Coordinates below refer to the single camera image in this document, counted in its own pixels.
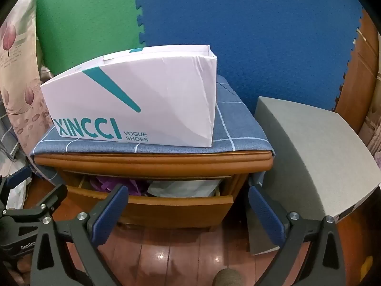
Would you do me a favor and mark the blue checked cloth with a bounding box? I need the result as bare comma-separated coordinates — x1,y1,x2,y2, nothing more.
29,74,276,187

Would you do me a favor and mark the pale blue-white underwear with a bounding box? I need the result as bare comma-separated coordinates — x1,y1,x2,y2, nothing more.
147,179,222,199

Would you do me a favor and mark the grey checked cloth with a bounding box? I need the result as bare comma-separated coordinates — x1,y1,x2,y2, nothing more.
0,116,19,157

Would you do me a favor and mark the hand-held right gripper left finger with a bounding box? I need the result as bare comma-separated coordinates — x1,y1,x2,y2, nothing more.
29,184,129,286

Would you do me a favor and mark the grey box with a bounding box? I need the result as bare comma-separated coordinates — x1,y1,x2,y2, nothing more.
246,96,381,256

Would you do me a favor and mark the purple underwear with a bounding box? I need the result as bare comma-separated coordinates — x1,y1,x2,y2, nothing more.
86,176,149,197

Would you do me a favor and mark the floral printed cloth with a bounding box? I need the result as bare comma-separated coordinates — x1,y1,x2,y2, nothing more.
0,0,54,155

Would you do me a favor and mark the wooden drawer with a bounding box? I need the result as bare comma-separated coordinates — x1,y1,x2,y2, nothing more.
61,170,234,230

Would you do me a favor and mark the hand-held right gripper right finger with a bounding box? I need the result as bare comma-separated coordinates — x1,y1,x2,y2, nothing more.
248,185,347,286

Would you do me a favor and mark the green foam mat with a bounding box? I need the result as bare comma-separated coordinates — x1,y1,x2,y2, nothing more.
36,0,146,76

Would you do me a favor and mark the wooden door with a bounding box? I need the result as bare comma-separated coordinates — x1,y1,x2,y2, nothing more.
336,9,381,132

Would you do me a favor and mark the wooden nightstand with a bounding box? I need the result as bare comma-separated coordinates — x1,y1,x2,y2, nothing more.
33,150,274,233

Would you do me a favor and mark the white Vincci bag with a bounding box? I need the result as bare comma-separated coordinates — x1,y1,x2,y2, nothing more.
40,44,218,149

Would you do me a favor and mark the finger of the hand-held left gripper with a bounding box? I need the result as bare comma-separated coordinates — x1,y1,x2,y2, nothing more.
0,184,67,219
0,167,33,206

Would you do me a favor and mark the blue foam mat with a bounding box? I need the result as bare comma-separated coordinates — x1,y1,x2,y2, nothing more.
138,0,365,115

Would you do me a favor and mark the white cloth pile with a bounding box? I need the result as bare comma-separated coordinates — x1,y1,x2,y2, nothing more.
6,176,33,210

